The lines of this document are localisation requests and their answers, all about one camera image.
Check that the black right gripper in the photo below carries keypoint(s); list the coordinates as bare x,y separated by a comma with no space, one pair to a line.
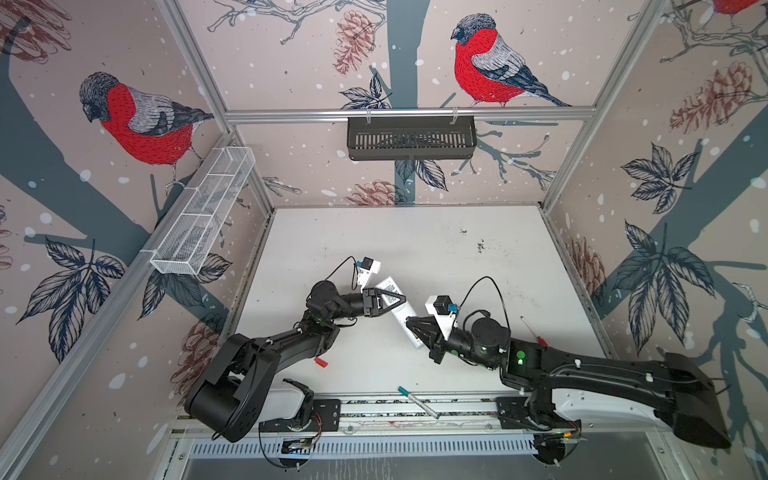
435,340

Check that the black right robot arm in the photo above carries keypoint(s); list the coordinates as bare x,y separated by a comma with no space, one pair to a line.
558,389

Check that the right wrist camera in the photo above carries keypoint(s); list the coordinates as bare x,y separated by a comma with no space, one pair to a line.
444,311

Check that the teal capped pen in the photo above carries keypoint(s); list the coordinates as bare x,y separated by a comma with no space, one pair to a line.
420,403

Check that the white mesh wall tray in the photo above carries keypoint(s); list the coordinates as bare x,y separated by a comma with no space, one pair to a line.
193,234

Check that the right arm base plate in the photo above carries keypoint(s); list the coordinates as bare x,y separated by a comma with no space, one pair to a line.
522,414

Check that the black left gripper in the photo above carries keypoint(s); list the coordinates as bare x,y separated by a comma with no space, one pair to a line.
372,308

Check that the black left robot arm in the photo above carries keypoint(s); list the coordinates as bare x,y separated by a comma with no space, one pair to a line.
230,394

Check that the white remote control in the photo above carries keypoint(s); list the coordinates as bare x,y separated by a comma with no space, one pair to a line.
402,312

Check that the black wall basket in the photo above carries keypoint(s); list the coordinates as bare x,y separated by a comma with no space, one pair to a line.
411,138

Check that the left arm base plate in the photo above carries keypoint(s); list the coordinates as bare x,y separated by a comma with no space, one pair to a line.
321,415

